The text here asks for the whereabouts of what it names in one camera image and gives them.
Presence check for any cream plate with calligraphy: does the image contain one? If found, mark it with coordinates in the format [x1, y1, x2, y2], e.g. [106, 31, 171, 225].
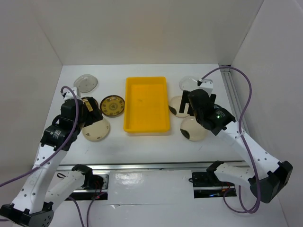
[82, 118, 110, 142]

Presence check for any cream plate black flower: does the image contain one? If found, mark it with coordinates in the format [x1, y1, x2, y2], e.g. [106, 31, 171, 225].
[180, 116, 208, 141]
[169, 96, 190, 118]

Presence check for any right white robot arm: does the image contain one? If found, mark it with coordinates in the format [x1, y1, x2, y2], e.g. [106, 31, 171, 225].
[179, 89, 293, 203]

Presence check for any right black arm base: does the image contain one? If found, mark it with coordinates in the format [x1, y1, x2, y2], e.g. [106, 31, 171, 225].
[188, 172, 237, 199]

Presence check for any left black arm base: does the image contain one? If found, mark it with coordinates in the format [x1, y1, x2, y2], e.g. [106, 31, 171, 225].
[70, 174, 109, 201]

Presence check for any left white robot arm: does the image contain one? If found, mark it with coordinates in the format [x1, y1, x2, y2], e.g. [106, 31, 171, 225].
[0, 97, 104, 227]

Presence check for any yellow plastic bin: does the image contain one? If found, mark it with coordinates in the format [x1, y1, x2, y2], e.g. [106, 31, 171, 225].
[124, 77, 170, 133]

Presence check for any yellow brown patterned plate left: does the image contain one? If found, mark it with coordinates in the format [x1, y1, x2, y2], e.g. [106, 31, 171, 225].
[82, 96, 98, 109]

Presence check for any yellow brown patterned plate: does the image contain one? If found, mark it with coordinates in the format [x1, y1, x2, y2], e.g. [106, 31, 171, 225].
[99, 95, 125, 117]
[82, 96, 98, 109]

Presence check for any clear glass plate right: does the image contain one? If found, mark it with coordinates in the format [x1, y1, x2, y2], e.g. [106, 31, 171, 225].
[179, 76, 199, 91]

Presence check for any clear glass plate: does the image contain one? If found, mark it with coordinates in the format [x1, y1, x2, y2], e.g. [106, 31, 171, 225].
[179, 76, 199, 91]
[73, 74, 98, 93]

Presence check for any yellow brown patterned plate right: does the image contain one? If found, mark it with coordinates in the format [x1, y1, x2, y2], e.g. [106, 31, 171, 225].
[99, 95, 125, 117]

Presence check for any clear glass plate left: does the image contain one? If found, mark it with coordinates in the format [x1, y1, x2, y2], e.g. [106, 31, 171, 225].
[73, 74, 98, 93]

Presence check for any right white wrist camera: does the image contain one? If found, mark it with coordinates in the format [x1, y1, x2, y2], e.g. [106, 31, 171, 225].
[197, 79, 214, 96]

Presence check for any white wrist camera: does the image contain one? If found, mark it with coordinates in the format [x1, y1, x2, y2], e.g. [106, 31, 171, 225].
[197, 79, 214, 96]
[61, 86, 80, 101]

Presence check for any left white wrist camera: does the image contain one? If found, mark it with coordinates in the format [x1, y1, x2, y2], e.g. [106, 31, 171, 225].
[61, 86, 80, 101]

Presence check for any right side aluminium rail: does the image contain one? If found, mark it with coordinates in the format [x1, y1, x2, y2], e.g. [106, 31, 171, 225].
[220, 69, 243, 121]

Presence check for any aluminium rail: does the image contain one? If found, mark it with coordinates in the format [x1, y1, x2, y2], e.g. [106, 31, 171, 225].
[35, 160, 251, 173]
[220, 69, 243, 121]

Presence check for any front aluminium rail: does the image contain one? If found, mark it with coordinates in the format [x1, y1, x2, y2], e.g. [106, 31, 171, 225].
[35, 160, 251, 173]

